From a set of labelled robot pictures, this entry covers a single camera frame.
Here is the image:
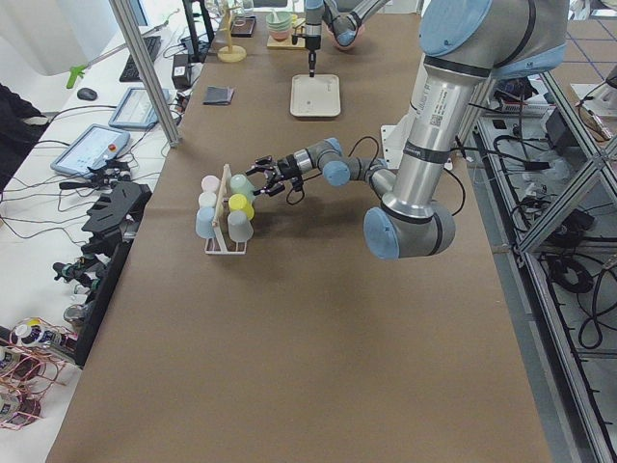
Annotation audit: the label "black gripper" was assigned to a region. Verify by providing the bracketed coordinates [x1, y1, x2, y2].
[291, 21, 322, 77]
[245, 154, 303, 197]

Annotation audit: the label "mint green cup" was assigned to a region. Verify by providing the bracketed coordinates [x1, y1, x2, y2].
[228, 174, 256, 203]

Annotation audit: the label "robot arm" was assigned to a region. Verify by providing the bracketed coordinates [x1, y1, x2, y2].
[247, 1, 569, 259]
[291, 0, 387, 78]

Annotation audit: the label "yellow cup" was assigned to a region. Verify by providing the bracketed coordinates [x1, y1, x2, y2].
[228, 193, 255, 221]

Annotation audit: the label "cream rabbit tray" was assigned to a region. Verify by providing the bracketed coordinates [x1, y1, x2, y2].
[289, 74, 341, 118]

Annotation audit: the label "pink cup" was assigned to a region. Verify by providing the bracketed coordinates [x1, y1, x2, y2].
[201, 175, 221, 193]

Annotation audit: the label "grey cup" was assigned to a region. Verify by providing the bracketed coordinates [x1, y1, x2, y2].
[228, 210, 254, 243]

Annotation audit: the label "cream white cup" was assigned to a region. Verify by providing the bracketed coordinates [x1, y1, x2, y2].
[198, 191, 218, 207]

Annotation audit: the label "light blue cup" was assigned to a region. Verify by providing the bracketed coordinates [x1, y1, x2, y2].
[195, 206, 215, 239]

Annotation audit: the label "pink bowl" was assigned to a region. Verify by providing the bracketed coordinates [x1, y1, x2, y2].
[327, 25, 363, 51]

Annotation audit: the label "wooden cutting board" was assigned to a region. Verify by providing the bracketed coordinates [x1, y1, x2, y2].
[267, 18, 306, 50]

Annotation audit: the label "stacked green bowls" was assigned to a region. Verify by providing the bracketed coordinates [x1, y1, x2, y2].
[266, 12, 293, 41]

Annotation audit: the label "wooden mug tree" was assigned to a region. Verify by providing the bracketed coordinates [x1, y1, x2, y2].
[217, 1, 247, 63]

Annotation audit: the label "black power adapter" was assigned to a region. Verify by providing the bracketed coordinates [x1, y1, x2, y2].
[172, 54, 192, 90]

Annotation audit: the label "far teach pendant tablet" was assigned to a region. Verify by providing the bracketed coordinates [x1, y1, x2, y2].
[108, 87, 158, 131]

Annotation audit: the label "teach pendant tablet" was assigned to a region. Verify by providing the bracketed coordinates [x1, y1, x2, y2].
[108, 87, 158, 131]
[50, 124, 130, 177]

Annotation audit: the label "black tool stand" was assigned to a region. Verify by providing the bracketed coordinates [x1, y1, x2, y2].
[53, 181, 151, 368]

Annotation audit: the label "near teach pendant tablet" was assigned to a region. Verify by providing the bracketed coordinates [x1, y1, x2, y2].
[50, 124, 130, 177]

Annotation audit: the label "black keyboard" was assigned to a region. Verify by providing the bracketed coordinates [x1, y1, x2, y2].
[119, 35, 163, 83]

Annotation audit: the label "black computer mouse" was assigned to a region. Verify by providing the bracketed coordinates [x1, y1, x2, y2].
[76, 88, 98, 101]

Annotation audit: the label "white wire cup rack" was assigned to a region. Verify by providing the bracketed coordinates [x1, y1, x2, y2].
[204, 164, 248, 256]

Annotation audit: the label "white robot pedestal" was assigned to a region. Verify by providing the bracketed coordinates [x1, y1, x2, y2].
[380, 57, 454, 172]

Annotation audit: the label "aluminium frame post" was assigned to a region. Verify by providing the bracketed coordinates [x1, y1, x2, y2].
[109, 0, 180, 148]

